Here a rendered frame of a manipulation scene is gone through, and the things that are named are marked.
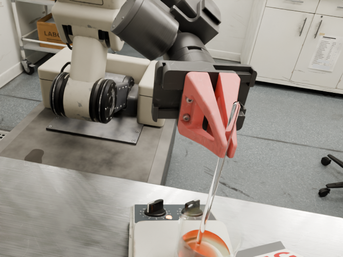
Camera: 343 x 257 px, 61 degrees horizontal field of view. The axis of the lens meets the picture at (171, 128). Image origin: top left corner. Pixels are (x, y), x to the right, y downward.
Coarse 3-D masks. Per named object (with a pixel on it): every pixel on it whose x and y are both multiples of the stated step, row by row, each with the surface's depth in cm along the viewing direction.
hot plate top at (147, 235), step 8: (136, 224) 37; (144, 224) 37; (152, 224) 37; (160, 224) 37; (168, 224) 37; (176, 224) 37; (136, 232) 36; (144, 232) 36; (152, 232) 36; (160, 232) 36; (168, 232) 36; (176, 232) 36; (136, 240) 35; (144, 240) 35; (152, 240) 35; (160, 240) 35; (168, 240) 35; (176, 240) 35; (136, 248) 34; (144, 248) 34; (152, 248) 34; (160, 248) 34; (168, 248) 34; (136, 256) 33; (144, 256) 33; (152, 256) 33; (160, 256) 33; (168, 256) 34
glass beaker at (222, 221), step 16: (192, 208) 30; (224, 208) 30; (192, 224) 32; (208, 224) 32; (224, 224) 31; (240, 224) 29; (224, 240) 32; (240, 240) 27; (176, 256) 29; (192, 256) 26; (208, 256) 25
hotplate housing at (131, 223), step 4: (132, 208) 46; (132, 212) 44; (132, 216) 43; (132, 220) 41; (132, 224) 40; (132, 228) 39; (132, 232) 38; (132, 236) 38; (132, 240) 37; (132, 244) 37; (132, 248) 36; (132, 252) 35; (132, 256) 35
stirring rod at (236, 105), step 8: (240, 104) 21; (232, 112) 22; (232, 120) 22; (232, 128) 22; (224, 160) 24; (216, 168) 25; (216, 176) 25; (216, 184) 26; (208, 200) 27; (208, 208) 28; (208, 216) 29; (200, 224) 30; (200, 232) 30; (200, 240) 31
